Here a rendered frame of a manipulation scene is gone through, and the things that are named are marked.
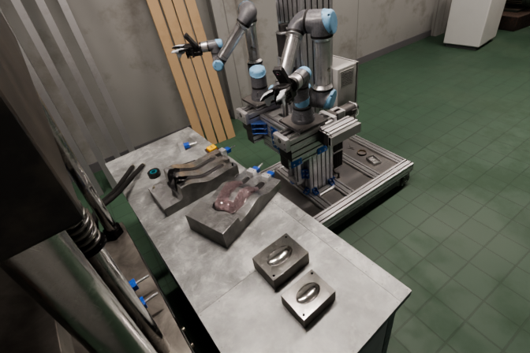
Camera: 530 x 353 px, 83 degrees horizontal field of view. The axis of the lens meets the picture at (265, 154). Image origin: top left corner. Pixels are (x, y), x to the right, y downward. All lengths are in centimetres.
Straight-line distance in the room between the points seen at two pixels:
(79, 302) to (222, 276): 108
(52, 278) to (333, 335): 105
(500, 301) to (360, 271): 127
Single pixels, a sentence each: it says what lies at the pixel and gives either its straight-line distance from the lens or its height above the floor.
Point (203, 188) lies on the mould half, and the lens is 183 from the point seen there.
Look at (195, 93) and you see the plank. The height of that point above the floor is 67.
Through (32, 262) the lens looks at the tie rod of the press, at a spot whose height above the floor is 176.
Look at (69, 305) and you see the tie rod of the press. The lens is 43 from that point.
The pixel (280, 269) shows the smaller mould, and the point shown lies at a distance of 135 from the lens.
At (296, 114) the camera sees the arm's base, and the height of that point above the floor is 110.
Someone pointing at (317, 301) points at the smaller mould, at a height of 86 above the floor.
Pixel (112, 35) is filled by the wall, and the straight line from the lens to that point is 374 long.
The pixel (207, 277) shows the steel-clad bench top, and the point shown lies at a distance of 148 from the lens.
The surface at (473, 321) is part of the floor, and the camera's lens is 239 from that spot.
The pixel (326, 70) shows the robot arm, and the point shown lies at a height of 138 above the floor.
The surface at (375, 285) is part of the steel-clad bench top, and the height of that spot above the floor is 80.
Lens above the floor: 199
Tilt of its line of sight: 35 degrees down
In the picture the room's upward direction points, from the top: 9 degrees counter-clockwise
